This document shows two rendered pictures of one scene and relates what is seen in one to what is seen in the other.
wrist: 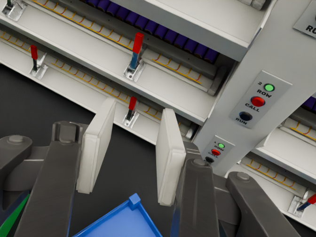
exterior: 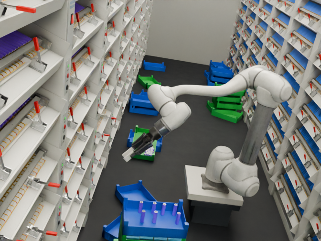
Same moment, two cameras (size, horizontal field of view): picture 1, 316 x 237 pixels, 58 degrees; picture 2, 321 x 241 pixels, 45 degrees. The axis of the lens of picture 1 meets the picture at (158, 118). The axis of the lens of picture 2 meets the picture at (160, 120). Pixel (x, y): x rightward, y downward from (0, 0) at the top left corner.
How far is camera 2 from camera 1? 2.09 m
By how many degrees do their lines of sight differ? 76
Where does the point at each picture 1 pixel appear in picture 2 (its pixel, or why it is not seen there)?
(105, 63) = (77, 208)
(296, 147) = not seen: hidden behind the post
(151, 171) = (87, 234)
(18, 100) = not seen: outside the picture
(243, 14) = (84, 158)
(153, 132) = (78, 222)
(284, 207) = (92, 190)
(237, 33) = (88, 159)
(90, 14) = not seen: hidden behind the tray
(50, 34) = (70, 224)
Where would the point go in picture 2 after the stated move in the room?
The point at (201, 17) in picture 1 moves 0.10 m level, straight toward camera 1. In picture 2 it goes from (86, 164) to (105, 165)
